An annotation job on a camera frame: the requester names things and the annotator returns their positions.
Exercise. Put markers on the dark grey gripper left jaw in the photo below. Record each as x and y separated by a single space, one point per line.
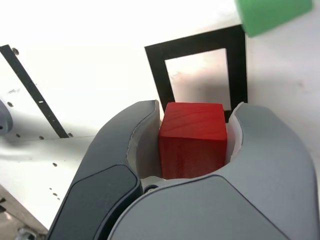
105 190

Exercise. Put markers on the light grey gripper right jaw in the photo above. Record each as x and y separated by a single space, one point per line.
250 200

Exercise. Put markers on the red cube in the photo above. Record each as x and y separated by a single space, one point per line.
192 140

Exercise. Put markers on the green cube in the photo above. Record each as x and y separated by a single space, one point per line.
270 15

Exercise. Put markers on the black tape square outline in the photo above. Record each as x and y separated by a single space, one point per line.
158 70

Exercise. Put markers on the black tape strip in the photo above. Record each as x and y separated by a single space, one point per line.
35 91

